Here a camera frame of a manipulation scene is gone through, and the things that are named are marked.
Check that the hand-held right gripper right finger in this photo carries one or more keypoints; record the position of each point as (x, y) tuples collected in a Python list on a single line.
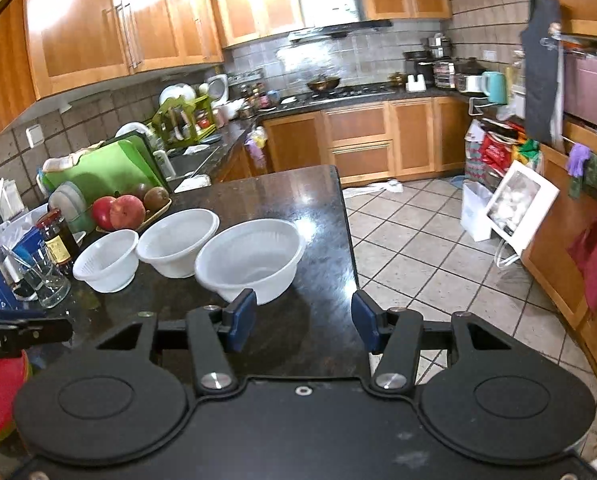
[(366, 321)]

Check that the long wooden wall cabinets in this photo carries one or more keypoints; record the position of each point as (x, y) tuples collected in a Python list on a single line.
[(88, 25)]

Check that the white windowed box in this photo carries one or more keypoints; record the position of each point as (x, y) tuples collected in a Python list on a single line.
[(520, 205)]

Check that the dark sauce jar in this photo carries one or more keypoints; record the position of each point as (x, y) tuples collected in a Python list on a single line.
[(58, 245)]

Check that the white floor cloth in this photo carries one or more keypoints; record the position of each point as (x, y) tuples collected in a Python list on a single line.
[(373, 189)]

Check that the red apple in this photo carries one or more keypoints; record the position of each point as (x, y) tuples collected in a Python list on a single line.
[(102, 212), (128, 212)]

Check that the black coffee machine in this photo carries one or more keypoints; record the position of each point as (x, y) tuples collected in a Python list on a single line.
[(417, 65)]

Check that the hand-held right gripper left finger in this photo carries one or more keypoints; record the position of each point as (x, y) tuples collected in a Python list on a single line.
[(241, 320)]

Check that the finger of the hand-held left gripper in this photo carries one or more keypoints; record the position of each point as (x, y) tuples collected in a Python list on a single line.
[(8, 312), (43, 331)]

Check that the white wall socket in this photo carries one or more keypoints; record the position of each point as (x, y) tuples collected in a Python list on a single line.
[(36, 136)]

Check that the black range hood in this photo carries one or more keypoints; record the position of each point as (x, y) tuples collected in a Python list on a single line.
[(343, 29)]

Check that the dark apron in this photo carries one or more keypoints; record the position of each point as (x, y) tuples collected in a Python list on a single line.
[(540, 80)]

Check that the brown kiwi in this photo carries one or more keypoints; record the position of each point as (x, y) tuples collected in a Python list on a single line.
[(157, 199)]

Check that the blue tissue pack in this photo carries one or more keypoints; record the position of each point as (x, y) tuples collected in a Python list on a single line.
[(26, 245)]

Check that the gas stove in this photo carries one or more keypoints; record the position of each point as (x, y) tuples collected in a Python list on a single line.
[(358, 94)]

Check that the pink storage box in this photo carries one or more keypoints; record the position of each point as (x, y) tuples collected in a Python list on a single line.
[(590, 92)]

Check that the red gift bag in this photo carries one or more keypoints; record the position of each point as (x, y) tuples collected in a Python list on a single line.
[(495, 152)]

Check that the beige fruit tray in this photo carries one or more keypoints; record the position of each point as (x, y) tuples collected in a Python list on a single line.
[(158, 212)]

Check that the green cutting board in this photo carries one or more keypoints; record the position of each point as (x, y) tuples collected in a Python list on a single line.
[(113, 165)]

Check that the green dish rack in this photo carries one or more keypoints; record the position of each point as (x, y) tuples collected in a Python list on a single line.
[(178, 120)]

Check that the white paper bag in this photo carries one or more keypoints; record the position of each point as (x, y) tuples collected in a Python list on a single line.
[(473, 212)]

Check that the white ribbed plastic bowl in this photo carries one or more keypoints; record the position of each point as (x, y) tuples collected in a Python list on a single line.
[(106, 262), (178, 245), (251, 260)]

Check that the teal kettle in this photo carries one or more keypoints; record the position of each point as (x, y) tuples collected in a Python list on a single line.
[(493, 87)]

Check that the wooden base cabinets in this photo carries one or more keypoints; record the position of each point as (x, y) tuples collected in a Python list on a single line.
[(363, 130)]

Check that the wok with lid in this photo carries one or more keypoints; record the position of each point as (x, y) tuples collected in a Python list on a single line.
[(323, 84)]

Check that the glass beaker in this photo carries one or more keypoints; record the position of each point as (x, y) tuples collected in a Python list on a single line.
[(46, 285)]

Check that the purple rubber glove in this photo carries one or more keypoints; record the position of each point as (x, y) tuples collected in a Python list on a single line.
[(577, 157)]

